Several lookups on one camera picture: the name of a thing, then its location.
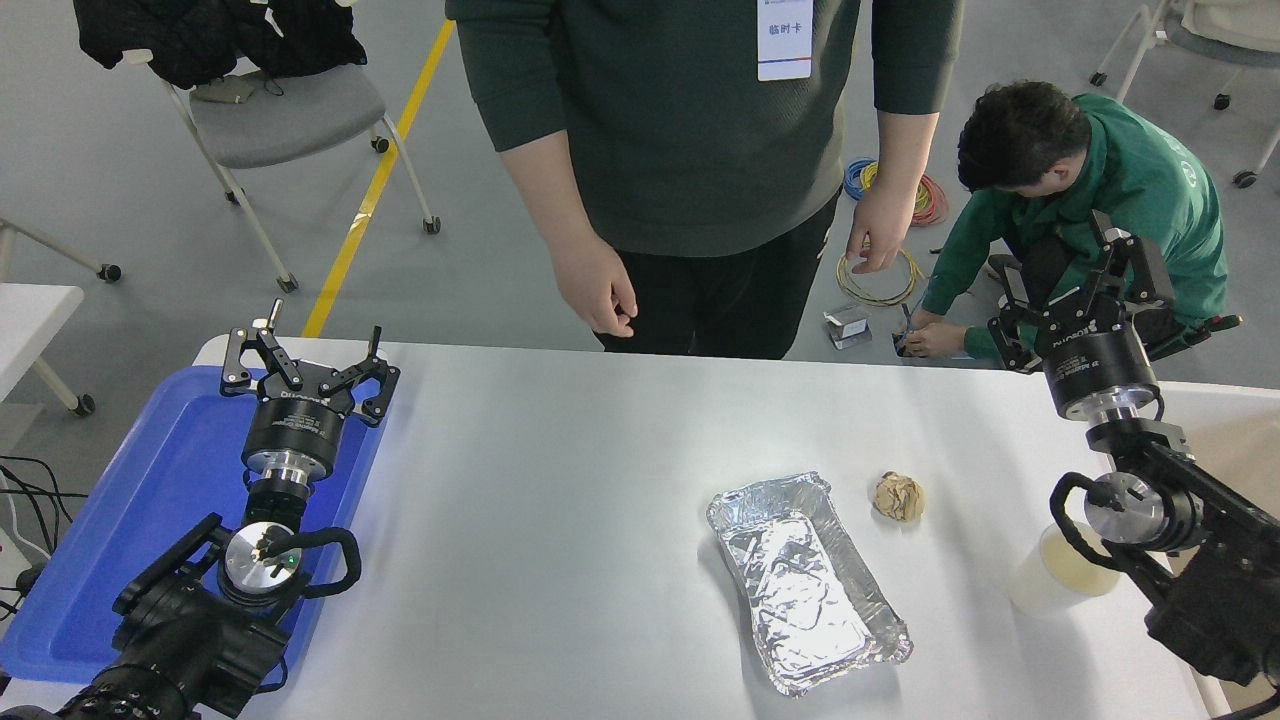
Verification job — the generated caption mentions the white leg with caster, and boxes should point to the white leg with caster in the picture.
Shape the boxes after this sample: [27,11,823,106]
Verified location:
[0,215,123,283]

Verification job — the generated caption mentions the crumpled tan paper ball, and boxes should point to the crumpled tan paper ball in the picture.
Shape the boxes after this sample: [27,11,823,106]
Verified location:
[872,472,926,523]

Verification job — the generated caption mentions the large pale bin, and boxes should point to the large pale bin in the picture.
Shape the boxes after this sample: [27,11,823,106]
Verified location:
[1150,380,1280,720]

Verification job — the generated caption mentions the black floor cables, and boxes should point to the black floor cables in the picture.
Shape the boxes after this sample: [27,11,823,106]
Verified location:
[0,455,91,621]

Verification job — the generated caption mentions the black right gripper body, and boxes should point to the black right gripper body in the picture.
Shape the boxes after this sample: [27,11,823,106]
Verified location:
[1038,320,1161,417]

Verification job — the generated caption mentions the white badge card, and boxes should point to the white badge card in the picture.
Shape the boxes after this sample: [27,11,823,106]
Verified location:
[756,0,814,82]

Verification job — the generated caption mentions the small silver box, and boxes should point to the small silver box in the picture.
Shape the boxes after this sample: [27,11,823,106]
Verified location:
[823,305,873,351]

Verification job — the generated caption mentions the standing person's left hand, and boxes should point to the standing person's left hand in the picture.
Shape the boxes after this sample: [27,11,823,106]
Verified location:
[846,190,920,276]

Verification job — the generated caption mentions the cream garment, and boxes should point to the cream garment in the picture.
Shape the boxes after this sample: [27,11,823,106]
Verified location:
[1180,0,1280,53]

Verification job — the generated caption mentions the crouching person's left hand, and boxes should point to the crouching person's left hand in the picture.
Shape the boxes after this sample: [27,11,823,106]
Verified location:
[903,325,969,359]

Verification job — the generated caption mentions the white paper cup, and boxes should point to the white paper cup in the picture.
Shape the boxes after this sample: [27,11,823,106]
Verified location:
[1008,520,1123,616]

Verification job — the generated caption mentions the grey chair white frame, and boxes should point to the grey chair white frame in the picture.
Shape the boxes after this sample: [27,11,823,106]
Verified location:
[125,48,443,294]

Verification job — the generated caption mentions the black jacket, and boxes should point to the black jacket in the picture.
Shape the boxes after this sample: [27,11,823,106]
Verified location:
[73,0,368,89]

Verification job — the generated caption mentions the crouching person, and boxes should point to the crouching person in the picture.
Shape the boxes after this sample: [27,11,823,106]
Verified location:
[900,80,1233,361]

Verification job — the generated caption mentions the silver foil tray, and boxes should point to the silver foil tray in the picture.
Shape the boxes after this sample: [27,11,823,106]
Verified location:
[706,472,914,698]

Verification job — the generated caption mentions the large yellow wire coil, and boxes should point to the large yellow wire coil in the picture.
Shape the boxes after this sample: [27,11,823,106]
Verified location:
[836,245,926,308]

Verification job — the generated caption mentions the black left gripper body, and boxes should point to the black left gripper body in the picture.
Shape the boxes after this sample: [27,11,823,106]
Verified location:
[243,385,353,471]

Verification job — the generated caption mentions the red and yellow wire coil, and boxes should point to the red and yellow wire coil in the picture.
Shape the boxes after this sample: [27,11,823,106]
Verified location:
[912,173,949,227]

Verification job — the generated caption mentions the black and red power tool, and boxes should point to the black and red power tool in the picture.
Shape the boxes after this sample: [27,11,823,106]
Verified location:
[1150,313,1244,361]

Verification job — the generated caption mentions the white side table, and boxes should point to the white side table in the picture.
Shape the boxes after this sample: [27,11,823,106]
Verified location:
[0,283,97,418]

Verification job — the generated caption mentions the white power strip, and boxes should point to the white power strip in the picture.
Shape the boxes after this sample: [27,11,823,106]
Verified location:
[0,525,33,591]

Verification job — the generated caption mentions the standing person's right hand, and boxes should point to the standing person's right hand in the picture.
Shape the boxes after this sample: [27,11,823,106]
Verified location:
[550,232,639,339]

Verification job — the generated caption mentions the white frame wheeled chair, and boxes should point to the white frame wheeled chair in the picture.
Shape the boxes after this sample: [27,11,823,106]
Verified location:
[1090,0,1280,189]

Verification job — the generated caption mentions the standing person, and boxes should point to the standing person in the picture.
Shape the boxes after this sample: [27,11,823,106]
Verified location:
[445,0,966,359]

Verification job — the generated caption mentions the blue plastic tray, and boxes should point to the blue plastic tray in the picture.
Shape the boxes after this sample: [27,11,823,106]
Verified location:
[0,365,389,686]

